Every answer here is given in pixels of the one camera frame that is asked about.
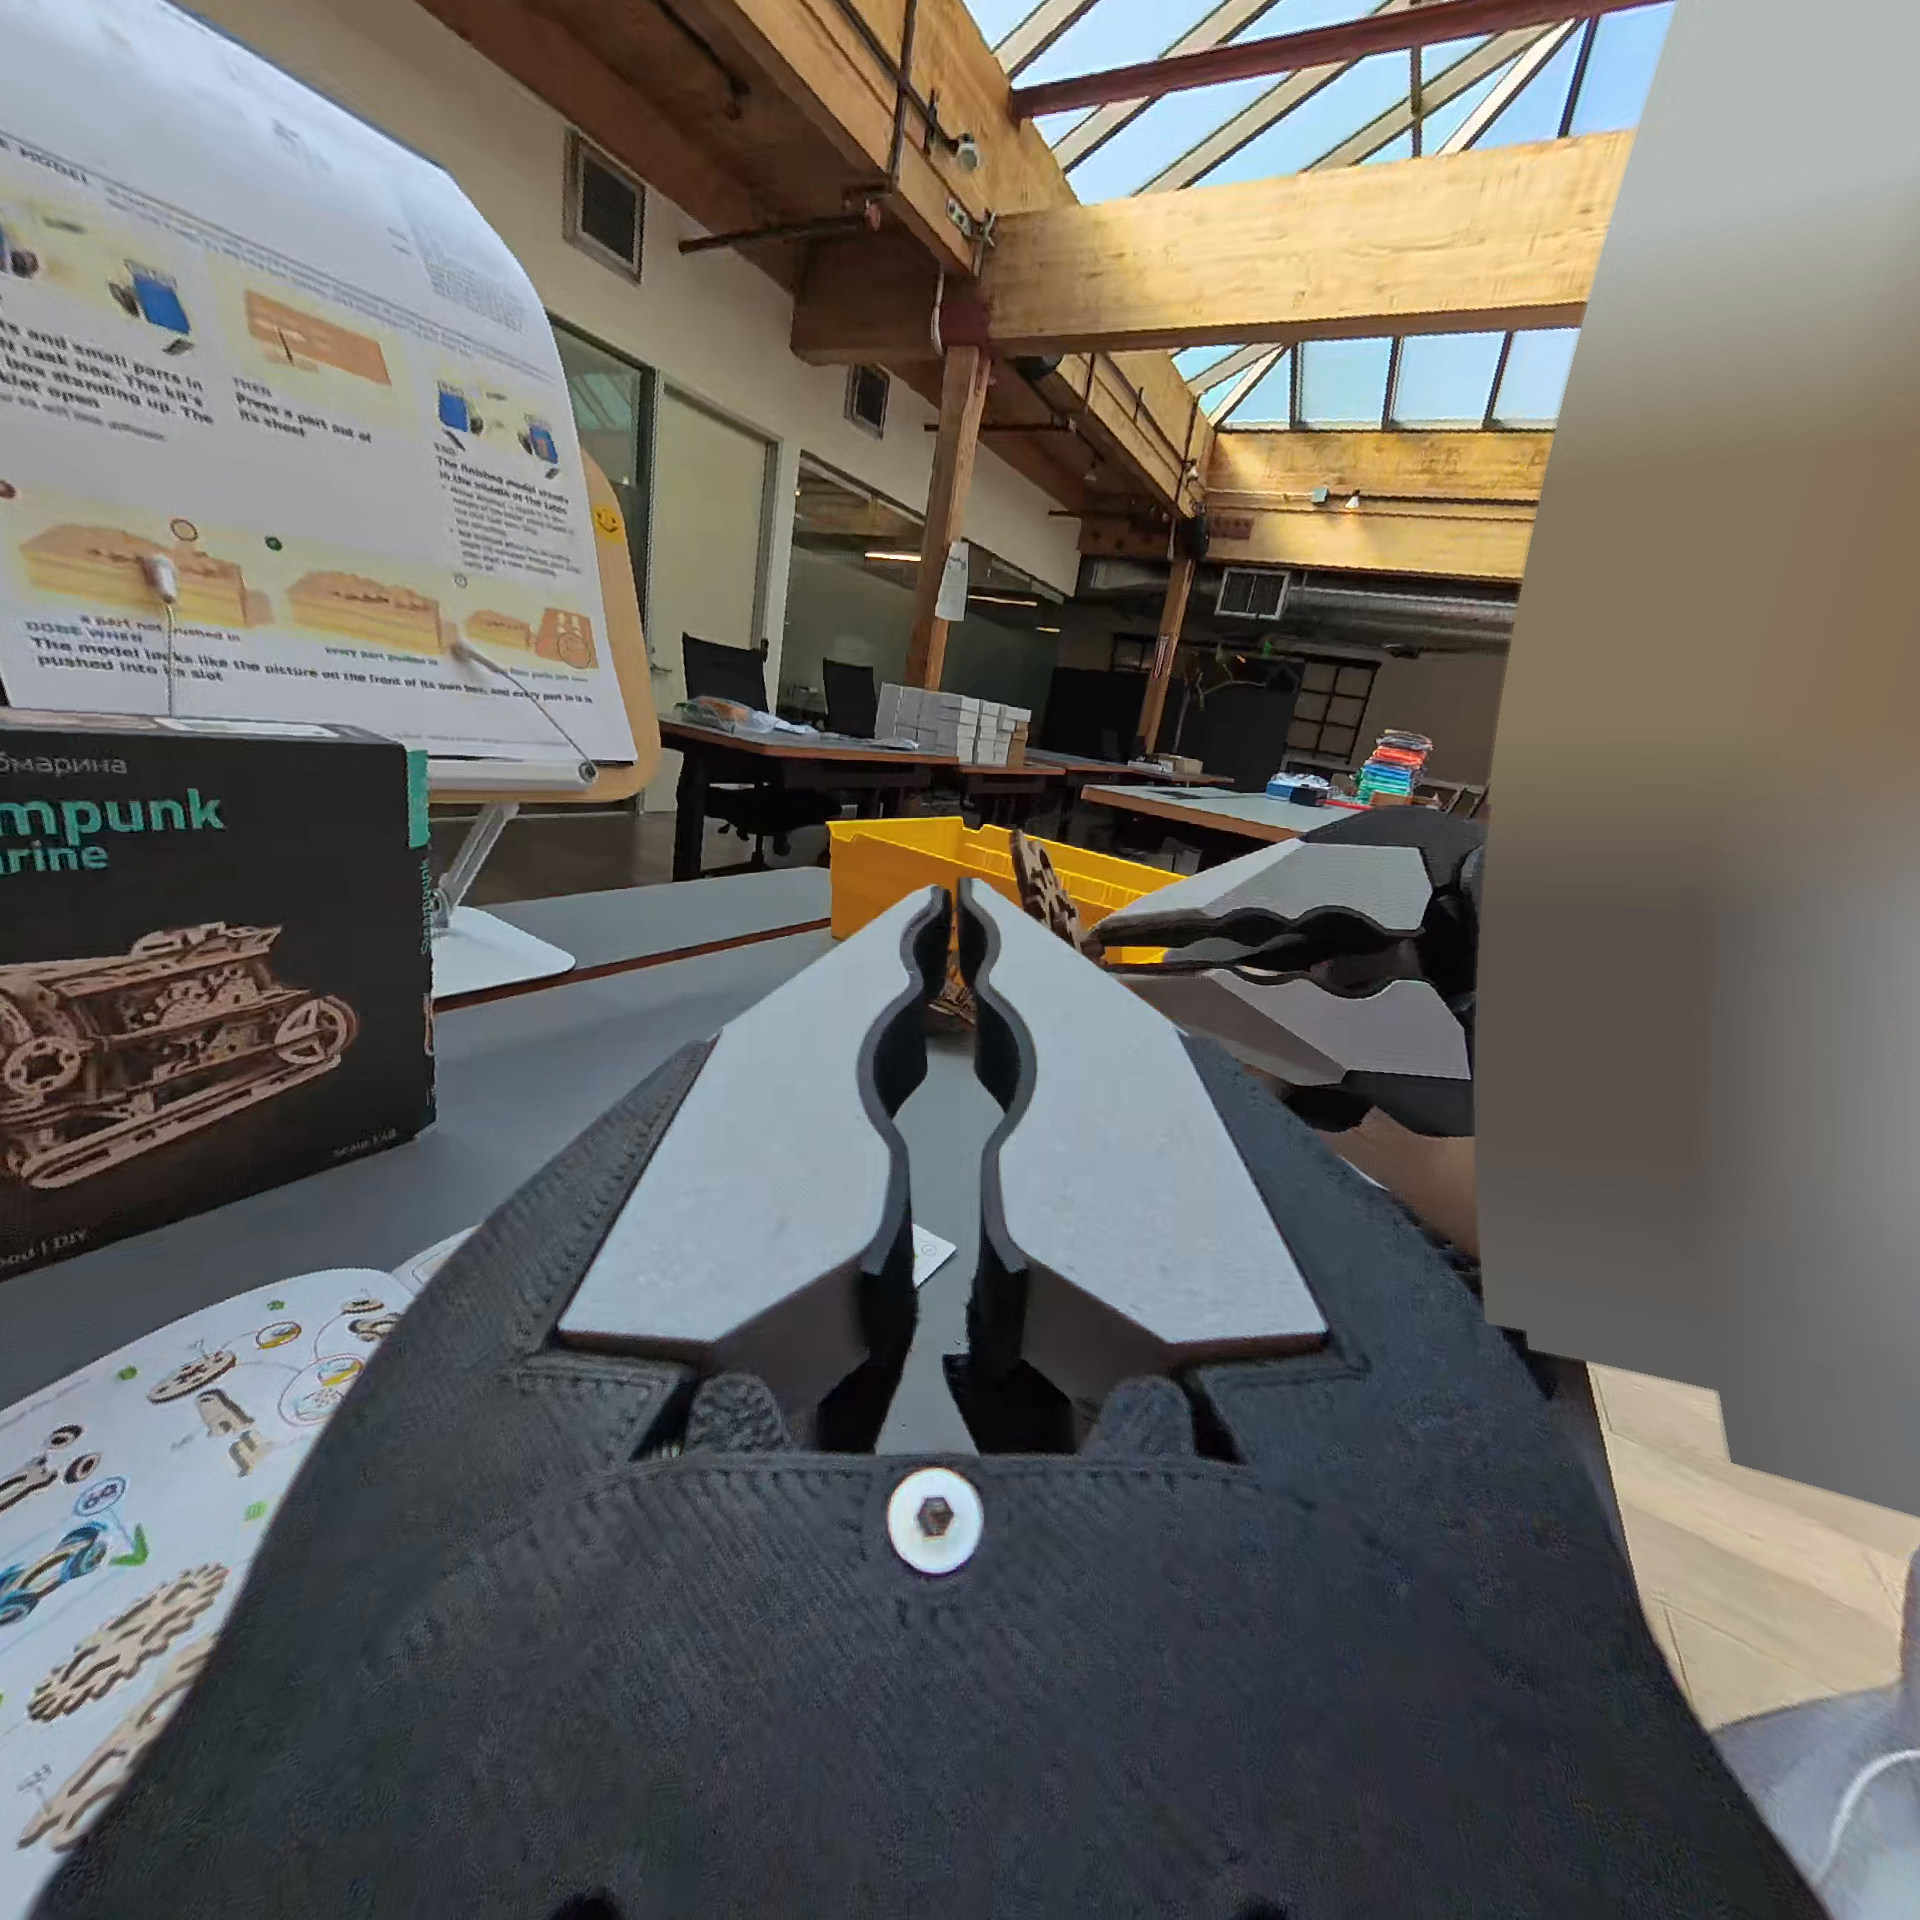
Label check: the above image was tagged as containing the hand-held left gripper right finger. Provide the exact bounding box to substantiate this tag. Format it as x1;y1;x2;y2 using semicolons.
957;883;1331;1412

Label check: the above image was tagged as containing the yellow plastic bin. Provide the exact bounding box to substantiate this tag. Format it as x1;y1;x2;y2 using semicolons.
827;816;1202;969

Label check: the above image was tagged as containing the stack of white boxes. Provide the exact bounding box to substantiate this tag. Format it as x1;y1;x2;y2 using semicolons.
872;680;1032;768

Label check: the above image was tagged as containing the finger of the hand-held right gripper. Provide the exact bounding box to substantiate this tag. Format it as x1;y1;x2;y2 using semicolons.
1083;837;1440;969
1155;959;1478;1087

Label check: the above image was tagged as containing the wooden top desk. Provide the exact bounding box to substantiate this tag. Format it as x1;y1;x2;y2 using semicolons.
661;718;1082;880
1078;780;1352;848

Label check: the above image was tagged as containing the silver ventilation duct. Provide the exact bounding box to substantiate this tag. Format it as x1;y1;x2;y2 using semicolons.
1287;575;1519;649

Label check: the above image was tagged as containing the grey clothing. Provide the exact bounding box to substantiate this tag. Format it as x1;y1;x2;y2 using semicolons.
1709;1552;1920;1920

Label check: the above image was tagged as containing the white document stand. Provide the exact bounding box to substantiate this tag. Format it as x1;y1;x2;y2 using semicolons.
421;449;666;1004

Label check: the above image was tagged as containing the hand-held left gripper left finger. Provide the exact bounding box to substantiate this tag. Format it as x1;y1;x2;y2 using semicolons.
557;885;957;1415

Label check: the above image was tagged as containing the illustrated instruction booklet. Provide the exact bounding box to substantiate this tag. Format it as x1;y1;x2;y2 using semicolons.
0;1227;482;1893

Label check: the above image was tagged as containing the large printed instruction sheet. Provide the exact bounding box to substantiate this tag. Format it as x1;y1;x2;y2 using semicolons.
0;0;639;768

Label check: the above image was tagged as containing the wooden gear assembly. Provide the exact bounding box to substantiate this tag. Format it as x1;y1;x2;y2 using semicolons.
928;827;1107;1039

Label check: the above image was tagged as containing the black model kit box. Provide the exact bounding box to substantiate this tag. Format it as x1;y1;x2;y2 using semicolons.
0;711;440;1285

